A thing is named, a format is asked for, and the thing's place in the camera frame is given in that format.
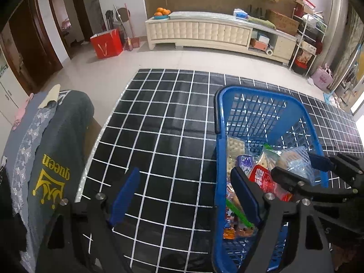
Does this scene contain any small red snack pouch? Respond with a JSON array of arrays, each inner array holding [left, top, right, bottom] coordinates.
[[249, 164, 292, 202]]

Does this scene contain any blue egg yolk pastry bag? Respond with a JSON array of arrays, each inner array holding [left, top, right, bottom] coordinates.
[[225, 183, 242, 229]]

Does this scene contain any blue striped biscuit bag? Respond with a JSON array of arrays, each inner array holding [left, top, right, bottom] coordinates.
[[276, 146, 315, 185]]

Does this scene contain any purple Doublemint gum box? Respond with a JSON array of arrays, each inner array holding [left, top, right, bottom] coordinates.
[[236, 155, 254, 177]]

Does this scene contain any green cracker pack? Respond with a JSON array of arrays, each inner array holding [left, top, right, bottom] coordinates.
[[257, 144, 282, 171]]

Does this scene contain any clear soda cracker pack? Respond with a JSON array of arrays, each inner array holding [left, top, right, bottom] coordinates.
[[226, 137, 245, 178]]

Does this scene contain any orange snack bar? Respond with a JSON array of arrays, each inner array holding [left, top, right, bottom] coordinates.
[[223, 223, 256, 240]]

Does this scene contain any black white checkered tablecloth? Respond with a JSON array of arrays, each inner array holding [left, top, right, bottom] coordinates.
[[76, 69, 363, 272]]

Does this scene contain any blue plastic basket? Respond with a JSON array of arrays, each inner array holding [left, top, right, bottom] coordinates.
[[212, 86, 333, 272]]

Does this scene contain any pink gift bag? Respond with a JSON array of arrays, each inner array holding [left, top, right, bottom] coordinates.
[[311, 64, 333, 91]]

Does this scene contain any grey queen print cloth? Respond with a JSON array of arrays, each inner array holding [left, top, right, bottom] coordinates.
[[1, 85, 94, 272]]

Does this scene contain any white metal shelf rack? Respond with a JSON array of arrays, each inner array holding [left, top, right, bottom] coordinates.
[[289, 0, 328, 77]]

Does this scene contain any cardboard box on cabinet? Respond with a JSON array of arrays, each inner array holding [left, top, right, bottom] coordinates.
[[265, 9, 299, 36]]

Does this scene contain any green folded cloth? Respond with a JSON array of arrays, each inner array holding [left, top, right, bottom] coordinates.
[[247, 16, 276, 30]]

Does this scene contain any brown wooden door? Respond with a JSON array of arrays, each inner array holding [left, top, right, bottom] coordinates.
[[1, 0, 62, 94]]

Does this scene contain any cream TV cabinet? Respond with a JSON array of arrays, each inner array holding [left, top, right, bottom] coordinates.
[[145, 11, 297, 65]]

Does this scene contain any blue tissue pack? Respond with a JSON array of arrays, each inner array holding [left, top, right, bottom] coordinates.
[[233, 8, 249, 20]]

